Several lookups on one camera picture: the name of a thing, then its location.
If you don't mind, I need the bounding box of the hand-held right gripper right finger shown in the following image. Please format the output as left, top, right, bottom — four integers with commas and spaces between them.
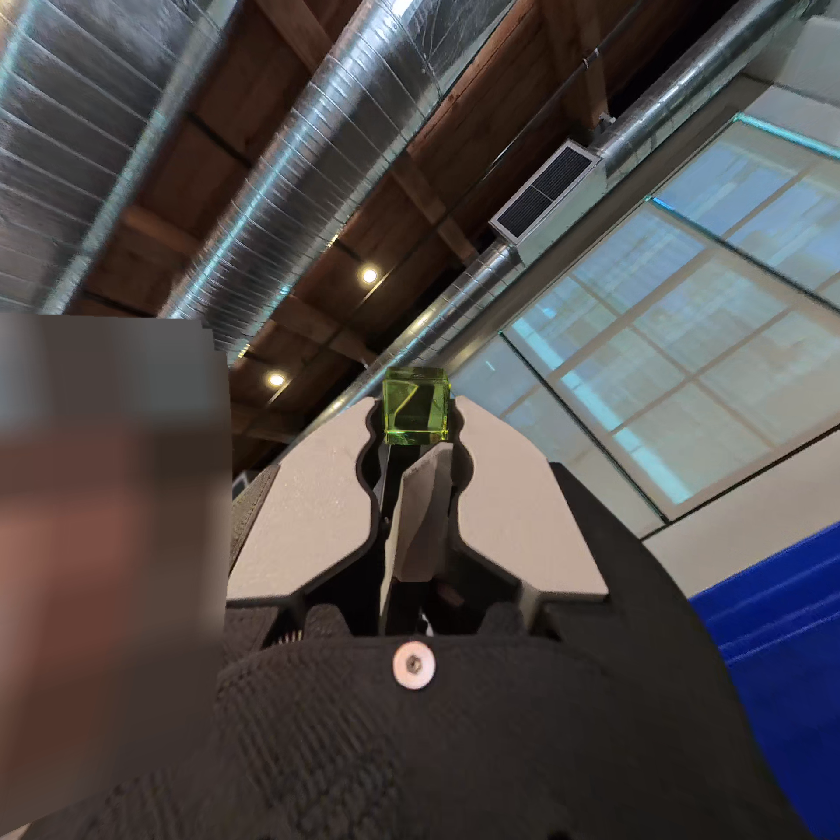
449, 394, 609, 598

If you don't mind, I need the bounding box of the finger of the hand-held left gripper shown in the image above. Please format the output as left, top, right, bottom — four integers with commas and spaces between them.
381, 446, 455, 585

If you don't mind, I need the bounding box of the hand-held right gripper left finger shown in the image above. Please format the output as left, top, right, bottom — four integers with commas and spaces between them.
226, 398, 395, 603

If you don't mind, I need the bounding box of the transparent green cube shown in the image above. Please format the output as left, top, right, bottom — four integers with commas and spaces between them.
382, 367, 452, 447

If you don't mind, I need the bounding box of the blue plastic bin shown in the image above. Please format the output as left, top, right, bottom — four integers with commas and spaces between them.
686, 521, 840, 840

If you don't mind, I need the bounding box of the large paned window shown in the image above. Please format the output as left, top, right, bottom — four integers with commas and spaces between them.
446, 115, 840, 526

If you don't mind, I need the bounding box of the white air vent grille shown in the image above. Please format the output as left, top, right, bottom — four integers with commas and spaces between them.
489, 139, 605, 263

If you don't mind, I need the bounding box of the medium silver air duct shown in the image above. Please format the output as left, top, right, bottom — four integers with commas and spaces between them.
157, 0, 519, 368

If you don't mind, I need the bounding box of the large silver air duct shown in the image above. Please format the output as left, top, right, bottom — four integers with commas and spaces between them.
0, 0, 244, 312

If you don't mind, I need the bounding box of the thin silver air duct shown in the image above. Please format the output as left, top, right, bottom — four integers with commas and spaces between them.
276, 0, 828, 460

